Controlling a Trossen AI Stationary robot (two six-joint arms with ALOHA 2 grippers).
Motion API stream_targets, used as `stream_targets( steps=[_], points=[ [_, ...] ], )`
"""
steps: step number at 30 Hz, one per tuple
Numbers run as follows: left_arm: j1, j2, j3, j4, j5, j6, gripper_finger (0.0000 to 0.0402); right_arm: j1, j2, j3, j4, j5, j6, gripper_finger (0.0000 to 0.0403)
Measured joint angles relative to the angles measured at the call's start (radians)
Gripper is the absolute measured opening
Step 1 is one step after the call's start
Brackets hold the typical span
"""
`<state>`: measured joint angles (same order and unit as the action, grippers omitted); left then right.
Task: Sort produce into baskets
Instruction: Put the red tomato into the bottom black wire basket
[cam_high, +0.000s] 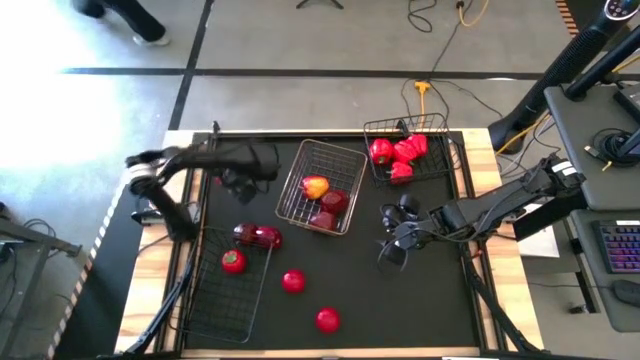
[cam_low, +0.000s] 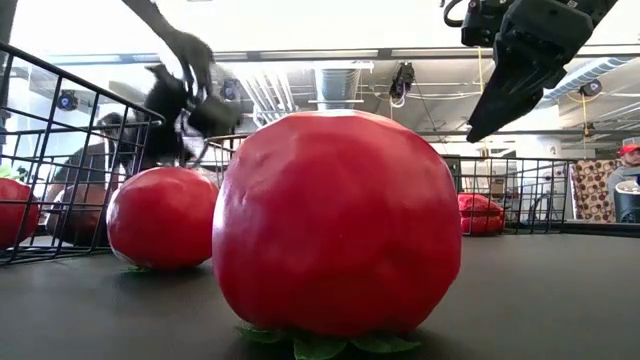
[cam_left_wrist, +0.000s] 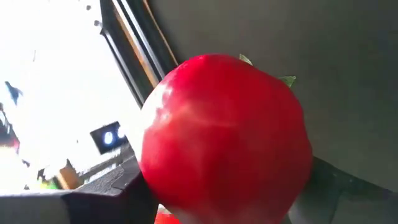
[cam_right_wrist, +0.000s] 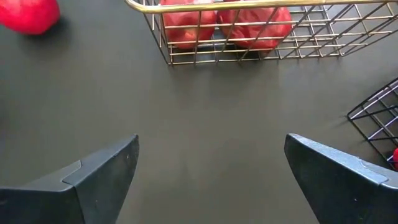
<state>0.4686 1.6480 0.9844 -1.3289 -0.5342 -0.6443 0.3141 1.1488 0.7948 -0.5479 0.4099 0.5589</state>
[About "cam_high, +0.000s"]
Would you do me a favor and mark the red and yellow apple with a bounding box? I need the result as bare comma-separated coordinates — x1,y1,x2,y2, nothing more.
301,174,331,201

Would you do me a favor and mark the grey metal stand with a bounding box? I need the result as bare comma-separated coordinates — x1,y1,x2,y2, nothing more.
0,199,84,360

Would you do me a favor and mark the person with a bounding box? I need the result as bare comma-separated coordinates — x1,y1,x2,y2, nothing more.
71,0,172,48

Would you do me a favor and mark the backlit keyboard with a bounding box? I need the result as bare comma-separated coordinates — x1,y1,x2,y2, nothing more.
592,219,640,275

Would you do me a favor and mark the black table mat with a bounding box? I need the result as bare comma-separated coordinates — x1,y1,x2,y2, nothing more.
192,132,481,351

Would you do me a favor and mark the black cable bundle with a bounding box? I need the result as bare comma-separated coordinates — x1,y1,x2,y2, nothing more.
499,117,564,186

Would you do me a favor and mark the black floor mat striped edge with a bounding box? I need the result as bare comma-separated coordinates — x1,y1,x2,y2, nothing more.
554,0,609,39
47,154,161,360

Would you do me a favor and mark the black floor cable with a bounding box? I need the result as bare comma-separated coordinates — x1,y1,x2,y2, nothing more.
406,0,439,35
428,2,469,76
399,77,416,119
429,78,505,120

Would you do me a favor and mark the black tower fan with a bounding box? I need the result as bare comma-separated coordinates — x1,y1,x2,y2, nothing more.
487,0,640,155

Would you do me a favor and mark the black computer mouse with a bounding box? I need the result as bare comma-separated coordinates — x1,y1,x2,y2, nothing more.
612,278,640,309

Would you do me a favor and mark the dark red apple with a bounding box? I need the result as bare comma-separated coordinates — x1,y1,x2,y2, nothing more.
320,189,350,216
232,222,259,246
255,225,284,251

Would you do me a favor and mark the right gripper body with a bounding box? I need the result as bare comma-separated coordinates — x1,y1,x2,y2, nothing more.
393,207,451,250

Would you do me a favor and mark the grey desk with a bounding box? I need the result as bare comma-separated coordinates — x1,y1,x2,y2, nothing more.
569,208,640,334
543,82,640,212

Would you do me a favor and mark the coiled black cable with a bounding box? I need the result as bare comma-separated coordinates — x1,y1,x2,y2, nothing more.
591,127,636,169

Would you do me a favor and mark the yellow floor cable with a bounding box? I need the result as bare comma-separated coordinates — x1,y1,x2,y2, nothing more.
457,0,494,29
494,113,554,156

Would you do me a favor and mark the black wire basket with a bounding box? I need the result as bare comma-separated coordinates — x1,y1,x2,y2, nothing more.
362,112,454,188
180,226,274,345

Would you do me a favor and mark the gold wire basket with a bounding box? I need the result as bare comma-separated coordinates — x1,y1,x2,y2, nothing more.
274,138,369,237

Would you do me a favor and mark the yellow extension cord plug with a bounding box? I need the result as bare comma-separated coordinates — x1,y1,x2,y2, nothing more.
413,80,432,129

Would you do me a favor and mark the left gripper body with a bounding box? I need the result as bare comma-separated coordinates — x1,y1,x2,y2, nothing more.
219,168,271,205

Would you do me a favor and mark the black desk beam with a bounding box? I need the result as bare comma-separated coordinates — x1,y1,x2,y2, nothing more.
512,183,590,242

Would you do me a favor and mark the white paper sheet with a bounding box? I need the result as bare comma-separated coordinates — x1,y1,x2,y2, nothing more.
517,202,561,259

